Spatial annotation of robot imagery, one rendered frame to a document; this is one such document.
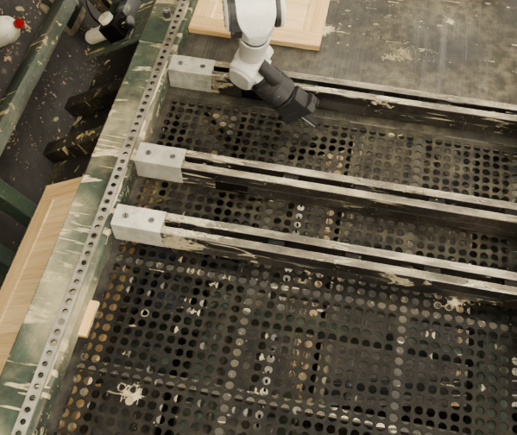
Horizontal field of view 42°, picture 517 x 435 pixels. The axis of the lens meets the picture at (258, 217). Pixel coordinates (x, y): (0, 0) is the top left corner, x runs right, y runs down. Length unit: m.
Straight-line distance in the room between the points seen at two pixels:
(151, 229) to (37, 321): 0.33
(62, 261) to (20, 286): 0.55
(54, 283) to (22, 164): 1.14
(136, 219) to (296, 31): 0.82
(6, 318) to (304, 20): 1.28
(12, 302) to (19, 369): 0.63
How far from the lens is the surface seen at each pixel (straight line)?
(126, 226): 1.66
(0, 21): 2.67
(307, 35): 2.13
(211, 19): 2.18
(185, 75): 1.97
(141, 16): 2.21
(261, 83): 1.75
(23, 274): 2.23
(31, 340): 1.61
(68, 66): 3.01
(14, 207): 2.45
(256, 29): 1.50
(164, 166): 1.75
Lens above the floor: 2.11
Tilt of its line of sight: 33 degrees down
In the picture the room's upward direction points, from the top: 80 degrees clockwise
